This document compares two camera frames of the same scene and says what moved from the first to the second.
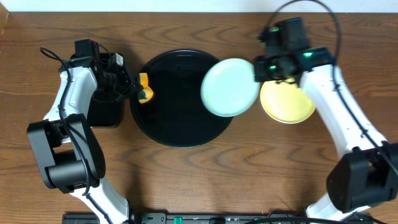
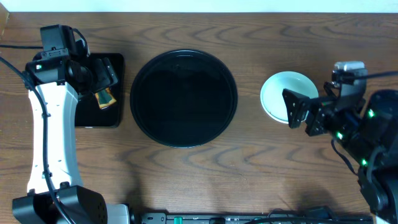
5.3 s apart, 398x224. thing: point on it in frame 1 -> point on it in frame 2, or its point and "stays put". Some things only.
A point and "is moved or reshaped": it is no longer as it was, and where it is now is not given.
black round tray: [177, 116] stays put
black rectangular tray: [107, 108] stays put
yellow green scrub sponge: [147, 93] is moved or reshaped
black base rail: [219, 218] stays put
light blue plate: [228, 87] -> [272, 98]
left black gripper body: [127, 82] -> [104, 74]
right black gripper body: [274, 69] -> [328, 118]
